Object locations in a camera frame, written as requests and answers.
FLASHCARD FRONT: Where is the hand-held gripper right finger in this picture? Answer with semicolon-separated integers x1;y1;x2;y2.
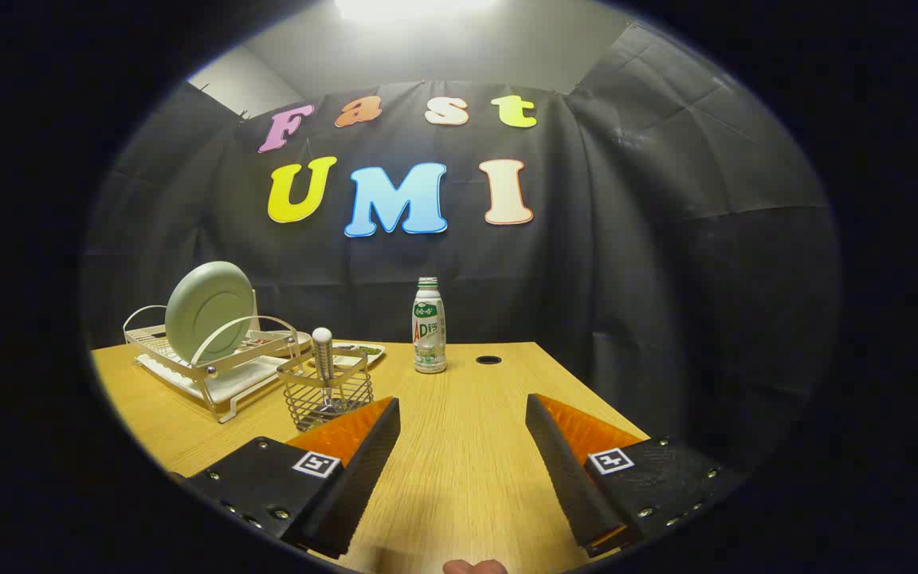
526;393;747;559

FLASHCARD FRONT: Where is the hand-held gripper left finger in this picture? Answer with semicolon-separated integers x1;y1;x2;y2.
180;396;402;560

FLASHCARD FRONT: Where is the metal wire basket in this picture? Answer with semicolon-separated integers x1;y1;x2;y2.
277;348;375;433

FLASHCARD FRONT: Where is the spoon with blue striped handle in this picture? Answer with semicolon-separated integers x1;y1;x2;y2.
312;327;336;415

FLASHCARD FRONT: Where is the white wire dish rack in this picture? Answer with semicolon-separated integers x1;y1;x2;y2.
123;289;312;424

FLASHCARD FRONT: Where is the pale green plate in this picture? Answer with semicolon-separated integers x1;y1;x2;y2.
165;261;257;361

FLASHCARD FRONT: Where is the white divided tray with beans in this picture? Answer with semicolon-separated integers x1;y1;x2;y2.
308;341;386;369

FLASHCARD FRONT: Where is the white drink bottle green label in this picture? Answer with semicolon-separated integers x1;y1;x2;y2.
413;277;448;375

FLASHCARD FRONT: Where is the black backdrop cloth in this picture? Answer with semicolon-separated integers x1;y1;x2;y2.
80;20;842;479

